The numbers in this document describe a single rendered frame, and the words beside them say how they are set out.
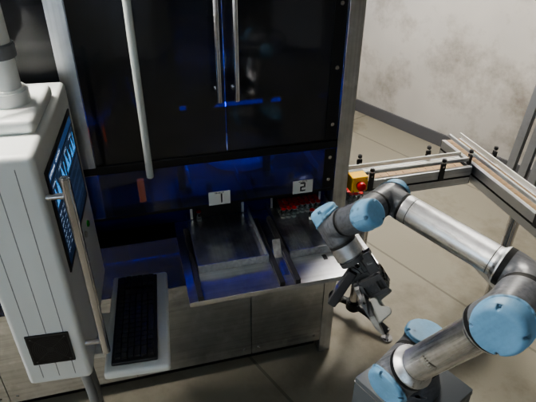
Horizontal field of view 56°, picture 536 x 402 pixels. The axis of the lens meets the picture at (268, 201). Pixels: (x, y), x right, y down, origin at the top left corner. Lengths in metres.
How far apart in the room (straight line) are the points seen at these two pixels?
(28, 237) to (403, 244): 2.64
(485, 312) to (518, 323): 0.06
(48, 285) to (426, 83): 4.00
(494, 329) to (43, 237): 1.04
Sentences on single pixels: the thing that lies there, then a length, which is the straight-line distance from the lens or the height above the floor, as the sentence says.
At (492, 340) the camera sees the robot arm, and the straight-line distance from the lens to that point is 1.14.
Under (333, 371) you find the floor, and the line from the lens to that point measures 2.68.
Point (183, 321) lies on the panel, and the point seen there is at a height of 0.40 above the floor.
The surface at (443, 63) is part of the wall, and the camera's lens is 4.74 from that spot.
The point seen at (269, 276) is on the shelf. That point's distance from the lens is 1.82.
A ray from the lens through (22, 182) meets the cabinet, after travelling 1.28.
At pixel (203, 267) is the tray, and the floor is 0.90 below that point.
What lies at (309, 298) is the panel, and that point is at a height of 0.39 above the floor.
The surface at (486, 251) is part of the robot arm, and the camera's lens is 1.25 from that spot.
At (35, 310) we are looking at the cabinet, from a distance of 1.52.
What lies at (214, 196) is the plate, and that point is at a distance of 1.97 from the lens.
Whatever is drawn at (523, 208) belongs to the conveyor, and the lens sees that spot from 2.36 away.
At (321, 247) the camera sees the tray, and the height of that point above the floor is 0.91.
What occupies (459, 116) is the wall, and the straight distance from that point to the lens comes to 4.74.
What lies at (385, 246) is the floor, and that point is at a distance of 3.48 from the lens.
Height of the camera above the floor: 2.08
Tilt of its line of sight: 33 degrees down
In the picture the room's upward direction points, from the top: 1 degrees clockwise
